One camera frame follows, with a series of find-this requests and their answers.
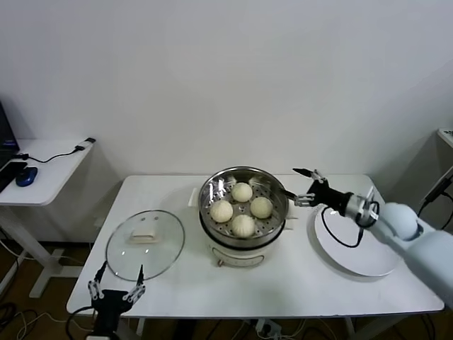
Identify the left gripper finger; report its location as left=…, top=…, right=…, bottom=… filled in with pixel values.
left=87, top=261, right=108, bottom=301
left=122, top=264, right=147, bottom=302

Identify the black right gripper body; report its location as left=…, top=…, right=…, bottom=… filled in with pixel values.
left=306, top=180, right=350, bottom=215

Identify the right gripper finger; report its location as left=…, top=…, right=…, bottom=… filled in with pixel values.
left=292, top=167, right=327, bottom=185
left=277, top=189, right=316, bottom=208

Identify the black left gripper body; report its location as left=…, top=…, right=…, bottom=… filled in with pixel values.
left=93, top=290, right=130, bottom=330

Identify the white steamed baozi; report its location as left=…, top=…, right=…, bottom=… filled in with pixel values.
left=250, top=196, right=274, bottom=218
left=210, top=200, right=234, bottom=223
left=231, top=181, right=253, bottom=203
left=230, top=214, right=256, bottom=238

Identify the glass pot lid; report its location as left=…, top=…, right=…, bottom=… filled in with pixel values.
left=105, top=210, right=186, bottom=283

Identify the stainless steel steamer basket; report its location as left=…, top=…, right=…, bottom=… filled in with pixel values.
left=197, top=165, right=290, bottom=249

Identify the white round plate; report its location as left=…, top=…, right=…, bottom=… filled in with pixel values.
left=314, top=203, right=403, bottom=277

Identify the white electric cooking pot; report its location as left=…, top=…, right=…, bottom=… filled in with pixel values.
left=190, top=187, right=301, bottom=268

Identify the blue computer mouse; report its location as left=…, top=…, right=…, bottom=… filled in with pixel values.
left=15, top=166, right=38, bottom=187

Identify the white power strip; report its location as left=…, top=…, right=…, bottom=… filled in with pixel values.
left=256, top=318, right=284, bottom=337

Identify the black laptop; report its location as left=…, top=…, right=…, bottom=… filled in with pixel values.
left=0, top=101, right=21, bottom=194

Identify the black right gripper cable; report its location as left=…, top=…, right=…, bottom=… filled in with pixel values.
left=321, top=207, right=365, bottom=248

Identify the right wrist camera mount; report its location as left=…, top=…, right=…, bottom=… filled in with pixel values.
left=357, top=187, right=382, bottom=227

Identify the white floor cable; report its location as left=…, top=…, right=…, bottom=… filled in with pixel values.
left=16, top=311, right=77, bottom=340

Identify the black floor cable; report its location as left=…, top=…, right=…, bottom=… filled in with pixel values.
left=0, top=300, right=18, bottom=329

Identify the black cable with adapter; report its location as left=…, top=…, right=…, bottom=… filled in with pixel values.
left=13, top=137, right=97, bottom=164

